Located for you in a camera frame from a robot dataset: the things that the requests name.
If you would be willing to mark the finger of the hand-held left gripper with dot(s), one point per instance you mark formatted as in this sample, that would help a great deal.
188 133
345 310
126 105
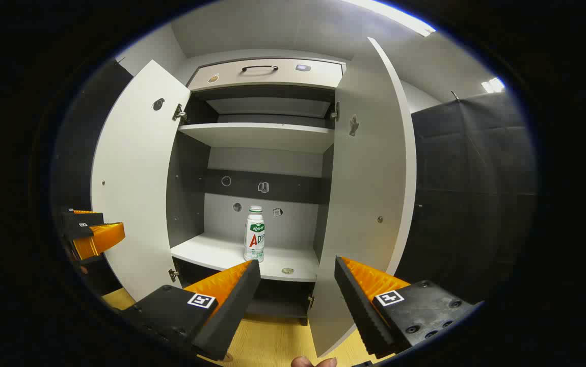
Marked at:
81 228
81 212

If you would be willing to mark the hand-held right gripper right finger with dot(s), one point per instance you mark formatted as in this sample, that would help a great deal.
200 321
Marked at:
356 306

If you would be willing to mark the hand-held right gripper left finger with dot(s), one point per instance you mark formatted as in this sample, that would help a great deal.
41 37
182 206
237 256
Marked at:
232 306

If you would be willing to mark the white cabinet door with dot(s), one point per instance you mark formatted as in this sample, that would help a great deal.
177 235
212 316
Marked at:
364 204
135 193

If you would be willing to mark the white plastic bottle green label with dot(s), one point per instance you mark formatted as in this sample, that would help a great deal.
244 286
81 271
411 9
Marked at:
254 234

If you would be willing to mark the white cabinet shelf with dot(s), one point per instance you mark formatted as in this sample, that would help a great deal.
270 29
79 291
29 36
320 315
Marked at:
211 252
257 136

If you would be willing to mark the grey cabinet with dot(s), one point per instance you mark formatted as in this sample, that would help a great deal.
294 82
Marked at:
191 178

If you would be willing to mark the beige cabinet drawer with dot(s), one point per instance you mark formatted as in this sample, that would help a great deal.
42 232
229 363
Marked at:
272 79

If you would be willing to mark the small ceiling light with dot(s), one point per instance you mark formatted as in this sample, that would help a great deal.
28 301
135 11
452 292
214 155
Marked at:
493 84

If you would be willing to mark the long ceiling light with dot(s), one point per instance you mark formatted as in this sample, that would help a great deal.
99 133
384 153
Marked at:
400 15

